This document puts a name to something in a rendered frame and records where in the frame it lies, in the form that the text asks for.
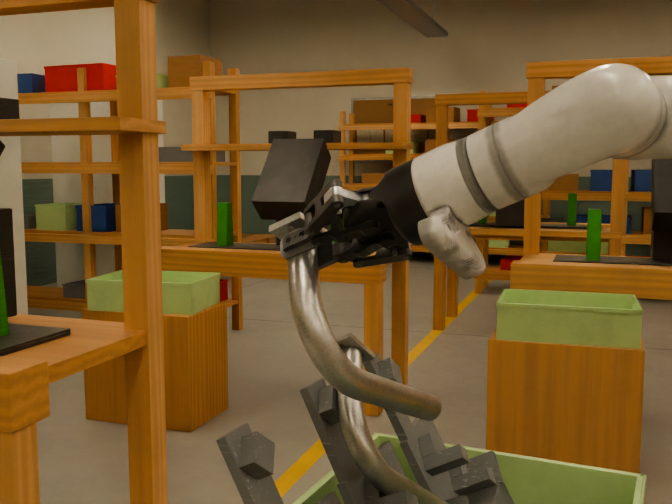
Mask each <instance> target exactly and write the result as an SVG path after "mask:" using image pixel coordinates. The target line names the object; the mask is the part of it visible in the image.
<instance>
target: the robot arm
mask: <svg viewBox="0 0 672 504"><path fill-rule="evenodd" d="M607 158H613V159H626V160H644V159H672V76H649V75H648V74H647V73H645V72H644V71H643V70H641V69H639V68H637V67H635V66H632V65H628V64H618V63H615V64H607V65H603V66H599V67H596V68H593V69H591V70H589V71H586V72H584V73H582V74H580V75H577V76H575V77H574V78H572V79H570V80H568V81H566V82H565V83H563V84H561V85H560V86H558V87H556V88H555V89H553V90H552V91H550V92H549V93H547V94H545V95H544V96H542V97H541V98H539V99H538V100H536V101H535V102H533V103H532V104H530V105H529V106H527V107H526V108H525V109H523V110H522V111H521V112H519V113H517V114H516V115H514V116H511V117H509V118H506V119H504V120H501V121H499V122H497V123H495V124H492V125H490V126H488V127H486V128H484V129H482V130H479V131H477V132H475V133H473V134H471V135H469V136H468V137H464V138H462V139H459V140H456V141H453V142H450V143H447V144H444V145H441V146H439V147H437V148H435V149H433V150H431V151H429V152H426V153H424V154H422V155H420V156H418V157H416V158H414V159H412V160H410V161H407V162H405V163H403V164H401V165H399V166H397V167H395V168H393V169H391V170H389V171H387V172H386V173H385V175H384V177H383V178H382V180H381V181H380V183H379V184H378V185H376V186H374V187H369V188H362V189H360V190H358V191H356V192H353V191H350V190H346V189H343V188H342V181H341V180H338V179H333V180H331V181H329V183H328V184H327V185H326V186H325V187H324V188H323V189H322V190H321V191H320V193H319V194H318V195H317V196H316V197H315V198H314V199H313V200H312V202H311V203H310V204H309V205H308V206H307V207H306V208H305V209H304V218H305V227H303V228H301V229H299V230H296V231H294V232H292V233H290V234H287V235H285V236H284V237H283V238H282V239H281V241H280V254H281V256H282V257H284V258H285V259H290V258H292V257H295V256H297V255H300V254H302V253H304V252H307V251H309V250H311V249H314V248H316V246H318V247H317V255H318V268H319V270H321V269H323V268H324V267H327V266H330V265H332V264H334V263H336V262H339V263H347V262H349V261H350V262H353V266H354V267H356V268H361V267H367V266H374V265H380V264H387V263H393V262H399V261H406V260H409V259H411V258H412V252H411V246H410V243H411V244H414V245H422V244H424V246H425V247H426V248H427V249H428V250H429V251H430V252H431V253H432V254H433V255H435V256H436V257H437V258H438V259H439V260H441V261H442V262H443V263H444V264H446V265H447V266H448V267H449V268H451V269H452V270H453V271H454V272H456V273H457V274H458V275H460V276H461V277H462V278H464V279H470V278H473V277H476V276H478V275H481V274H483V272H484V270H485V268H486V263H485V260H484V257H483V255H482V253H481V251H480V250H479V248H478V246H477V245H476V243H475V241H474V240H473V238H472V235H471V233H470V230H469V225H471V224H473V223H475V222H477V221H479V220H481V219H483V218H485V217H486V216H488V215H490V214H491V213H493V212H495V211H497V210H499V209H501V208H504V207H506V206H509V205H511V204H514V203H516V202H518V201H521V200H523V199H526V198H529V197H531V196H533V195H535V194H537V193H539V192H541V191H543V190H545V189H546V188H548V187H549V186H551V185H552V184H553V183H554V182H555V180H556V179H557V178H559V177H562V176H564V175H567V174H569V173H572V172H574V171H577V170H579V169H582V168H584V167H586V166H589V165H591V164H594V163H596V162H599V161H602V160H604V159H607ZM330 224H331V229H330V230H329V231H326V232H323V227H324V226H327V225H330ZM343 224H344V228H345V229H344V230H343ZM335 240H336V243H335V242H333V241H335ZM319 245H320V246H319ZM388 250H389V251H388ZM374 252H376V254H375V255H373V256H368V255H370V254H372V253H374ZM366 256H367V257H366Z"/></svg>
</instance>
